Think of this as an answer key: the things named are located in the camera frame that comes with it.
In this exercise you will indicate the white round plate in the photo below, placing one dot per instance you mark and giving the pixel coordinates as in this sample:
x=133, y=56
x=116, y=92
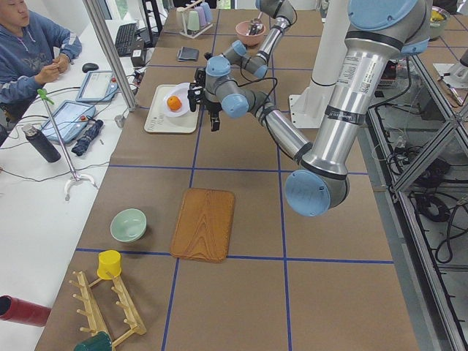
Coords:
x=180, y=91

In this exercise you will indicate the seated person blue hoodie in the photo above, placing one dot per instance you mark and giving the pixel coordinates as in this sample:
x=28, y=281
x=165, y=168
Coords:
x=34, y=51

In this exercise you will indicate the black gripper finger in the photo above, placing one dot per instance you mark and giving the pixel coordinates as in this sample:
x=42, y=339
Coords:
x=216, y=123
x=193, y=103
x=213, y=123

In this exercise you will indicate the dark green cup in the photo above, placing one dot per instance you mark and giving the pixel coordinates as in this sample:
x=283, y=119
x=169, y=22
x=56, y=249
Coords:
x=99, y=342

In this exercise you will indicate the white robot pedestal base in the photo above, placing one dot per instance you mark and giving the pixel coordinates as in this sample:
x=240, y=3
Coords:
x=308, y=109

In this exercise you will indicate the purple cup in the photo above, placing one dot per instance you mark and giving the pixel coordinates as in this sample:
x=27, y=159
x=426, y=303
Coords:
x=201, y=16

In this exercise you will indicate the metal scoop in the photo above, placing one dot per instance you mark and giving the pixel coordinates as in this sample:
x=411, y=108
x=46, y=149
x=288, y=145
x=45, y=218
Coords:
x=255, y=25

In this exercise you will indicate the yellow cup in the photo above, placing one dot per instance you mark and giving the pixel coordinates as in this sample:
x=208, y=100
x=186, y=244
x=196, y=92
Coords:
x=109, y=264

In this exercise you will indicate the blue cup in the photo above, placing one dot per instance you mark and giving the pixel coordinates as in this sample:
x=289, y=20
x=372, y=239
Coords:
x=207, y=12

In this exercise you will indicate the wooden cutting board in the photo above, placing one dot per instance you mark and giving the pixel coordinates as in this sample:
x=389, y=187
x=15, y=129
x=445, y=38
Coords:
x=204, y=225

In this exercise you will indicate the pink bowl with ice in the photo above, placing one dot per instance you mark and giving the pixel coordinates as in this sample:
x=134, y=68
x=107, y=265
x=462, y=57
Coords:
x=241, y=30

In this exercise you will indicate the aluminium frame post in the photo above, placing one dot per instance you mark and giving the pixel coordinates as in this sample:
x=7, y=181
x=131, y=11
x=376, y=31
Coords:
x=103, y=35

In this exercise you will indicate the black keyboard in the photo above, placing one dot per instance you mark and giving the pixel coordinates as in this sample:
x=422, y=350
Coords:
x=125, y=38

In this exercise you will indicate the folded dark umbrella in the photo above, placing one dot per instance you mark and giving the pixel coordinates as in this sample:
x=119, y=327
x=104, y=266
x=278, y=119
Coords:
x=82, y=144

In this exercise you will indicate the green ceramic bowl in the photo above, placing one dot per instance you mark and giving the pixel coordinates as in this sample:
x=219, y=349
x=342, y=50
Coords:
x=128, y=225

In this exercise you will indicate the wooden dish rack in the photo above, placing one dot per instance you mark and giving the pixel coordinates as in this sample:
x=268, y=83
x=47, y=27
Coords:
x=108, y=307

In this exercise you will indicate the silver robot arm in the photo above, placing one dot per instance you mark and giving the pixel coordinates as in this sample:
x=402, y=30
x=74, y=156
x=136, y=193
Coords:
x=261, y=44
x=378, y=32

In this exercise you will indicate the folded grey cloth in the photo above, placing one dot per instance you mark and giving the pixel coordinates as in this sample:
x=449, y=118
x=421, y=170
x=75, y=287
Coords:
x=186, y=54

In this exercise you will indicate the lower teach pendant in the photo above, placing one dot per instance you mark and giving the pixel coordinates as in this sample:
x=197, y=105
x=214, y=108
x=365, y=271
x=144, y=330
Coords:
x=71, y=118

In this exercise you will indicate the upper teach pendant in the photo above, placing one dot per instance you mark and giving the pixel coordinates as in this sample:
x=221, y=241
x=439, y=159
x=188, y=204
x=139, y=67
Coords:
x=97, y=86

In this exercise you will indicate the wooden rod handle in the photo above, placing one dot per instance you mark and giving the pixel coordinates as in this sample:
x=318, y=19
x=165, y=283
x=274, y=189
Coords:
x=193, y=4

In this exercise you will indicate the black computer mouse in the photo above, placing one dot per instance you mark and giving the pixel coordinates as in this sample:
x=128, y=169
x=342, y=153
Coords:
x=88, y=67

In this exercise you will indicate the small metal cylinder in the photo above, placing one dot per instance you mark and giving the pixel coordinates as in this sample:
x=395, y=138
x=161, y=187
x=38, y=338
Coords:
x=119, y=120

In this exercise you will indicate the white wire cup rack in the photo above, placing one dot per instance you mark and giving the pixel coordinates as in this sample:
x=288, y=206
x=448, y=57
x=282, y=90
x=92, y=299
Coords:
x=190, y=32

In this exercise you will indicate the red bottle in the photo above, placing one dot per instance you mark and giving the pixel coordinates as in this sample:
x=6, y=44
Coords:
x=23, y=312

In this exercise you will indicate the black water bottle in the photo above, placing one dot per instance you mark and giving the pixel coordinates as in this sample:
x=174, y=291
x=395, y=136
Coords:
x=39, y=141

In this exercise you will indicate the beige cup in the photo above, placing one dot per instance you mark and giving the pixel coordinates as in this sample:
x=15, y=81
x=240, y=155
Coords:
x=181, y=20

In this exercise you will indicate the pale green cup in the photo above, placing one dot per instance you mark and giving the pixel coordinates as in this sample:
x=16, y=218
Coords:
x=192, y=21

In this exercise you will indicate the metal bowl with yellow item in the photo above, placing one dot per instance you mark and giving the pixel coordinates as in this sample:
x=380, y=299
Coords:
x=438, y=21

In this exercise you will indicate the teach pendant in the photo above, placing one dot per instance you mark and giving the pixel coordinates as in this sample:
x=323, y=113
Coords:
x=71, y=118
x=97, y=86

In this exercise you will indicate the orange fruit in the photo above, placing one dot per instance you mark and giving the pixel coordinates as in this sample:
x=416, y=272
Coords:
x=174, y=103

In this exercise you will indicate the cream bear tray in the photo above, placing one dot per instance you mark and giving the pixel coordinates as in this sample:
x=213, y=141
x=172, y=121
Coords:
x=158, y=122

